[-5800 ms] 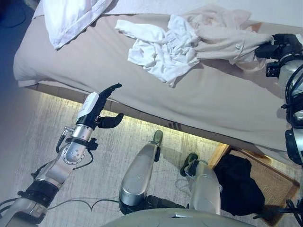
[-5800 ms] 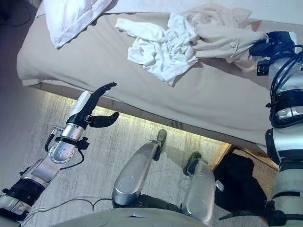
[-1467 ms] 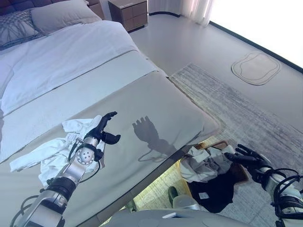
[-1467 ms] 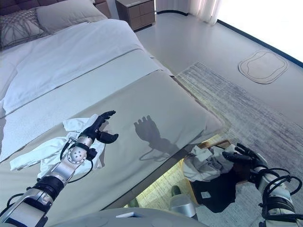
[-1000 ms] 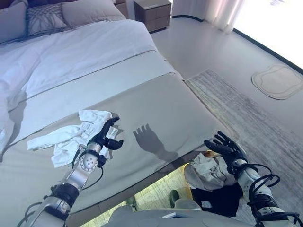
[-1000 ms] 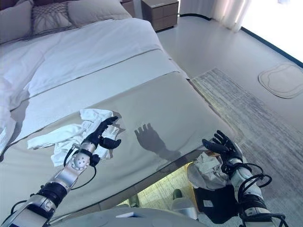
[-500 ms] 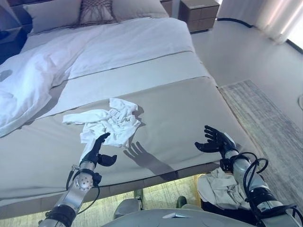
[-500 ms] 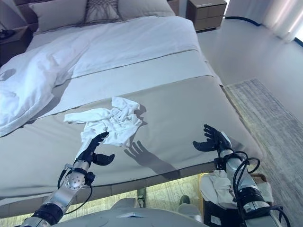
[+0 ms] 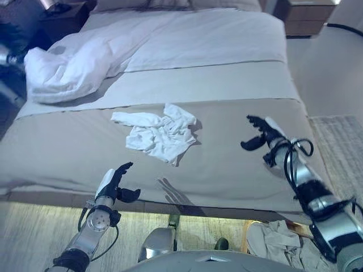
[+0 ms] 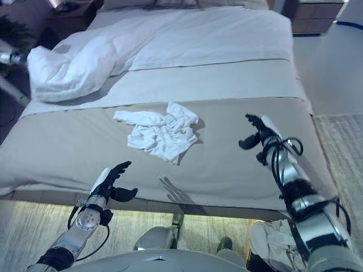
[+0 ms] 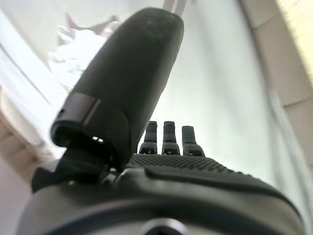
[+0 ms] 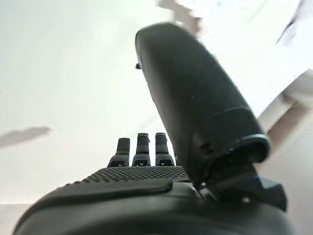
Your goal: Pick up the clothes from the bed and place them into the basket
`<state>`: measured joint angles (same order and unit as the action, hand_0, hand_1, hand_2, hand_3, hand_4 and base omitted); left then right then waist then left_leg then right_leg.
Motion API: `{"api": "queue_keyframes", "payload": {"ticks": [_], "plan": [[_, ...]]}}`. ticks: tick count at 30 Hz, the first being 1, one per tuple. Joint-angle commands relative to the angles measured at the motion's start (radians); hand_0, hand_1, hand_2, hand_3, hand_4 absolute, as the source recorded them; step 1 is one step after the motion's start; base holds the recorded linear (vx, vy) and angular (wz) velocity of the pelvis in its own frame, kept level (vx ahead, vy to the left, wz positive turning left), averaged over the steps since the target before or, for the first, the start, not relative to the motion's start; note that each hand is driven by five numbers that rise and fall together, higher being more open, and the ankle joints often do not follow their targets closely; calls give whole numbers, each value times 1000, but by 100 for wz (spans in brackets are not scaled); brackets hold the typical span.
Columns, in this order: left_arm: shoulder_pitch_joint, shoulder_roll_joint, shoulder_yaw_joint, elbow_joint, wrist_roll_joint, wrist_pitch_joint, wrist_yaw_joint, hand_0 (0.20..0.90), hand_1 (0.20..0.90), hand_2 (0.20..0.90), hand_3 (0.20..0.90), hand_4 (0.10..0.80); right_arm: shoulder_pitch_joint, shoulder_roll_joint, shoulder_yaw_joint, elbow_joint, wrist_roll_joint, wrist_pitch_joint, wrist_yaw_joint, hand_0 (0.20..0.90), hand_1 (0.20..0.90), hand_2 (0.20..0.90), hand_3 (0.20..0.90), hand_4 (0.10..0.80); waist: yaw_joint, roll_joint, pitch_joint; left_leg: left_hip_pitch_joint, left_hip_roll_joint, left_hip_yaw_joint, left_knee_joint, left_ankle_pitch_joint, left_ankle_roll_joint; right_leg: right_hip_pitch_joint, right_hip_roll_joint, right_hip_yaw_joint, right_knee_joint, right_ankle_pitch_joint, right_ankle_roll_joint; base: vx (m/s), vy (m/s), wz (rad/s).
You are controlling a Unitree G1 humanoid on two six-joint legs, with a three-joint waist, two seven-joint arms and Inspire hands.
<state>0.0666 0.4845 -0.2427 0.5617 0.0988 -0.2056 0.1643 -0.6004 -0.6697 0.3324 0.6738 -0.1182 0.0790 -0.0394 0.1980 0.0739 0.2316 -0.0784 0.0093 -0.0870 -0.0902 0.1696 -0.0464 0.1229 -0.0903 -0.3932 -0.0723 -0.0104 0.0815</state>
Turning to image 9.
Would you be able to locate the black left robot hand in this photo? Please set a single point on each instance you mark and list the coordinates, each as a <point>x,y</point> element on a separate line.
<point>109,187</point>

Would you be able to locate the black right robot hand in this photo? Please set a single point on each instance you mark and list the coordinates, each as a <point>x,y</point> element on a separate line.
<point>273,133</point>

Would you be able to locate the white garment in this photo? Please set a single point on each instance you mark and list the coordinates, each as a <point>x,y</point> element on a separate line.
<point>158,139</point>

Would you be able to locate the beige garment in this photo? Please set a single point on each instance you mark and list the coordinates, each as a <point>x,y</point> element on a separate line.
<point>272,243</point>

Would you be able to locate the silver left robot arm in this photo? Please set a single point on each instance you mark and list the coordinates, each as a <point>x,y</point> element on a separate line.
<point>85,238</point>

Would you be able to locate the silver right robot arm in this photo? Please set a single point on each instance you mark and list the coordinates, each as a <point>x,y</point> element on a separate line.
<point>337,224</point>

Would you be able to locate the bed with beige cover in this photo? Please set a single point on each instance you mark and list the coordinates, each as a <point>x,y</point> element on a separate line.
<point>85,147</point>

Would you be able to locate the white bed sheet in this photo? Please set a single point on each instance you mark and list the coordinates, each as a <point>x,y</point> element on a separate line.
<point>198,39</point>

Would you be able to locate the silver left robot leg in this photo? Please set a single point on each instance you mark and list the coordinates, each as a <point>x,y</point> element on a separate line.
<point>157,245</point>

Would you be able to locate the silver robot leg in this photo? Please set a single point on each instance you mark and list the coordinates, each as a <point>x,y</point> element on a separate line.
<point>157,245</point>
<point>222,245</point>

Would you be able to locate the brown wooden nightstand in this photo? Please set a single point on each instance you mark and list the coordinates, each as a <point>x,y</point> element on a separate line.
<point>306,20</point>

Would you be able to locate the crumpled white duvet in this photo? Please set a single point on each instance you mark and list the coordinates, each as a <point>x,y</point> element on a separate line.
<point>65,76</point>

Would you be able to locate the silver right robot leg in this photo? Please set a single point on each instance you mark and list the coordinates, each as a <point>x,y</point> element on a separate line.
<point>222,245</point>

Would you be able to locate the grey robot torso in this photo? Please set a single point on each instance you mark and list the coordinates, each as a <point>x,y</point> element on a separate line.
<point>212,262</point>

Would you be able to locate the plain beige pillow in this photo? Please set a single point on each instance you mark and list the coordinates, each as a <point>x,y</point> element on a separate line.
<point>227,4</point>
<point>119,4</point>

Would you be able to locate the dark bedside table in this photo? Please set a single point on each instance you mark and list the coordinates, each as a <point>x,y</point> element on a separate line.
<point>65,17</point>

